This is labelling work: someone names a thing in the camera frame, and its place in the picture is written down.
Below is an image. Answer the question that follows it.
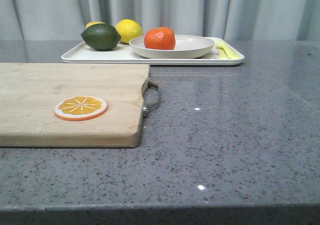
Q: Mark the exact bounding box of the white round plate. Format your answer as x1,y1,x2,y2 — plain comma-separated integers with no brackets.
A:
129,34,215,59

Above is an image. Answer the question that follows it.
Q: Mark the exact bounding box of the orange fruit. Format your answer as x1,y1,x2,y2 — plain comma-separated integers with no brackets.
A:
144,27,176,50

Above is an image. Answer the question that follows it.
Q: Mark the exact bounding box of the white rectangular tray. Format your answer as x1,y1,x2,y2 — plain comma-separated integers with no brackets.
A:
61,37,245,66

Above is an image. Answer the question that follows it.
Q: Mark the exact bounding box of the orange slice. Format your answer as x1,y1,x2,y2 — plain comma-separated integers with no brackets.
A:
53,95,108,122

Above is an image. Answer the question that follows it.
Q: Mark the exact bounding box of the yellow lemon right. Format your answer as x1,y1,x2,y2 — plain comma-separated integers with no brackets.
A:
116,19,143,44

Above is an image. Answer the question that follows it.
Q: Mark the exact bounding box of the yellow lemon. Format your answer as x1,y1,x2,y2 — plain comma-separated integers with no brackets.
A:
85,21,105,29
116,19,143,44

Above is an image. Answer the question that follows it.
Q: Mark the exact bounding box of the yellow plastic fork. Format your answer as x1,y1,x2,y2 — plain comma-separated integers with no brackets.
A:
215,40,242,60

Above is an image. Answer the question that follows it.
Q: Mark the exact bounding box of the green lime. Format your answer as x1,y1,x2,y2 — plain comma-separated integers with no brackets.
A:
81,23,121,51

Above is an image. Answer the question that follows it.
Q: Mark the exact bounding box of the yellow lemon left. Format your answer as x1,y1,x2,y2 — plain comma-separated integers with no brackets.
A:
85,21,105,29

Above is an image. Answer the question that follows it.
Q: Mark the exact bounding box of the wooden cutting board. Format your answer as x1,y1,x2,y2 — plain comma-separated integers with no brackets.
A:
0,63,150,148

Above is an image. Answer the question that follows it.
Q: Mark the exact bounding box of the grey curtain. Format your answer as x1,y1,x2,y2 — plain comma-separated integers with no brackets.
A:
0,0,320,41

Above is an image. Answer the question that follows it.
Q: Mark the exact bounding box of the metal cutting board handle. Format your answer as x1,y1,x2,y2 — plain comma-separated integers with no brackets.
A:
141,78,161,118

